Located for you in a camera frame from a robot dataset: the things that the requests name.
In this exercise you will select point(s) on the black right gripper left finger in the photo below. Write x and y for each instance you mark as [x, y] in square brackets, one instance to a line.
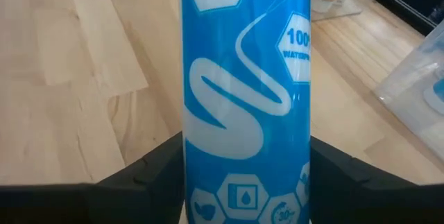
[86, 203]

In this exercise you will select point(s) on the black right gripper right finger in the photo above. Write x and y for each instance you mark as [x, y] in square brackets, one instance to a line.
[364, 199]

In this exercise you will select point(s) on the large clear plastic bin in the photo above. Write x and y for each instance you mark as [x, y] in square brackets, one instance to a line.
[399, 88]

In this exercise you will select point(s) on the black table edge rail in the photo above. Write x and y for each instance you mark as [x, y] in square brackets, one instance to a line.
[399, 5]

